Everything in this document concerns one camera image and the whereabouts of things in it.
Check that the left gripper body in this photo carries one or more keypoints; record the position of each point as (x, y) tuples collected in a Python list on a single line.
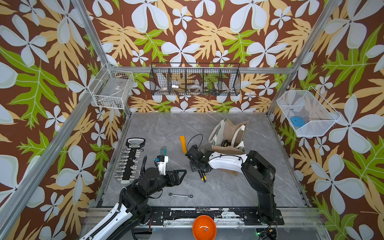
[(162, 181)]

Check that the teal utility knife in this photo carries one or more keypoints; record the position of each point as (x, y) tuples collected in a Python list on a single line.
[(163, 151)]

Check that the black socket set rail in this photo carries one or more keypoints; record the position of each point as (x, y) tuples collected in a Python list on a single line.
[(128, 164)]

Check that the white mesh basket right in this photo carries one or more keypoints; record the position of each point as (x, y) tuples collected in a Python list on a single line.
[(319, 114)]

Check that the black wire basket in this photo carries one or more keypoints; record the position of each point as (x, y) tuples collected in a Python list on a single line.
[(209, 79)]

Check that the small silver wrench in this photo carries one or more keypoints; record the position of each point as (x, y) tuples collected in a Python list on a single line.
[(181, 196)]

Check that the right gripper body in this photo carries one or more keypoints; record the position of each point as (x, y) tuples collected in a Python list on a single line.
[(194, 166)]

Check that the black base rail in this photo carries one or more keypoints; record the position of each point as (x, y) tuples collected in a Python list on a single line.
[(249, 216)]

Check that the orange bowl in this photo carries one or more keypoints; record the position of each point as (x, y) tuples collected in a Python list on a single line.
[(204, 228)]

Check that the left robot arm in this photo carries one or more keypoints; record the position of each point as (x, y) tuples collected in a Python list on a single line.
[(132, 209)]

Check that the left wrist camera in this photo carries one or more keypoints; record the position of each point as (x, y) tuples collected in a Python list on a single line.
[(161, 162)]

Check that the orange utility knife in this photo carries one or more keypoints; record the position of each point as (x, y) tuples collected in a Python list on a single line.
[(184, 144)]

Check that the blue object in basket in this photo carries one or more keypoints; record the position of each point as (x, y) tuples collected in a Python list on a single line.
[(298, 122)]

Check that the white wire basket left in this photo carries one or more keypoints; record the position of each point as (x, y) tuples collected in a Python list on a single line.
[(111, 88)]

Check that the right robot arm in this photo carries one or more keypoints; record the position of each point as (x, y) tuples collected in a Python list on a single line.
[(259, 173)]

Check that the green burlap Christmas tote bag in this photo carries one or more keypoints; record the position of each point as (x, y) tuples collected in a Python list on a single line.
[(227, 138)]

